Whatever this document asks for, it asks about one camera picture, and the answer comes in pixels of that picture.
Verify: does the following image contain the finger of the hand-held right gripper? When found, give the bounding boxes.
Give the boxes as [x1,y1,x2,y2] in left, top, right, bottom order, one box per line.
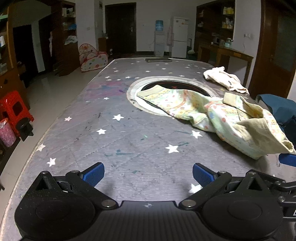
[266,178,296,192]
[278,153,296,168]

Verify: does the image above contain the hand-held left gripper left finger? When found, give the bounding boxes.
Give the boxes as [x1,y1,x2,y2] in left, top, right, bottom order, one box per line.
[18,162,119,210]

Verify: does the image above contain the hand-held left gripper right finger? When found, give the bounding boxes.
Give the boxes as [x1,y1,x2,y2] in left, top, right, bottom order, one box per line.
[179,163,281,210]

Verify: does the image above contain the patterned yellow-green pants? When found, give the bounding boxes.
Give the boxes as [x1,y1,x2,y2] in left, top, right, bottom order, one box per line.
[136,85,296,160]

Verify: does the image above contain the dark blue cloth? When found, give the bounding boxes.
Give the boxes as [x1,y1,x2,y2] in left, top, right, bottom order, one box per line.
[255,94,296,141]

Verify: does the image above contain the black clamp device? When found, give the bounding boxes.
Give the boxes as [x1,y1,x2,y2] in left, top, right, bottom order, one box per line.
[18,118,34,142]

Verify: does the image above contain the round inset hotplate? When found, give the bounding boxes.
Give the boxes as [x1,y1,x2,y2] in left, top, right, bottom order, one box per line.
[126,76,220,116]

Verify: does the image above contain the pink plastic basket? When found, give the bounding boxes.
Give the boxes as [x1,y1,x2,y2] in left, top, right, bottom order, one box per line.
[0,118,17,148]

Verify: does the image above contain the cream white garment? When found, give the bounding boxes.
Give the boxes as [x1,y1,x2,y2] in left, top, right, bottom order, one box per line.
[203,66,250,95]

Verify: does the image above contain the red plastic stool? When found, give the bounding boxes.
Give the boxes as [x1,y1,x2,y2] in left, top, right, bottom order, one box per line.
[0,90,35,136]

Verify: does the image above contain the glass panel wooden door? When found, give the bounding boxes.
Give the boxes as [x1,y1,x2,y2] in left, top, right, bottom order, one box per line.
[248,0,296,100]

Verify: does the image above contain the dotted play tent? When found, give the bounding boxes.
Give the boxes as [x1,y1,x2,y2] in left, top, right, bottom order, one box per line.
[78,43,109,72]

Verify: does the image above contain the brown wooden desk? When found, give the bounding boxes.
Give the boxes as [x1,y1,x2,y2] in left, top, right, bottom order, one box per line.
[197,43,254,87]

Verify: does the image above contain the tall wooden bookshelf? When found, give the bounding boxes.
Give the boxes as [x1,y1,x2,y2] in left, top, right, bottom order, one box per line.
[51,0,80,76]

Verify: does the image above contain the wooden side cabinet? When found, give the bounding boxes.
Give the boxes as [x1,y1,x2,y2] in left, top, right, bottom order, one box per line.
[0,6,31,112]

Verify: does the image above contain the white water dispenser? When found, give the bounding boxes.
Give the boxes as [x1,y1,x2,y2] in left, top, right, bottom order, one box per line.
[154,31,166,57]

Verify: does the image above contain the white refrigerator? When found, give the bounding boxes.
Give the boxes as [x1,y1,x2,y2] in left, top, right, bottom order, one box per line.
[170,16,190,58]

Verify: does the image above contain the pink hanging cloth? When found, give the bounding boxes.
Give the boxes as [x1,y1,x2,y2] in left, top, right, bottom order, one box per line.
[166,25,174,47]

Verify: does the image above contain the dark wooden door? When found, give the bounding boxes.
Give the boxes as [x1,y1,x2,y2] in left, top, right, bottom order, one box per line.
[105,2,137,55]

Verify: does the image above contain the wooden wall shelf unit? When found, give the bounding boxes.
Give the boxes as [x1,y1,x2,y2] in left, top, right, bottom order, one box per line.
[196,0,236,47]

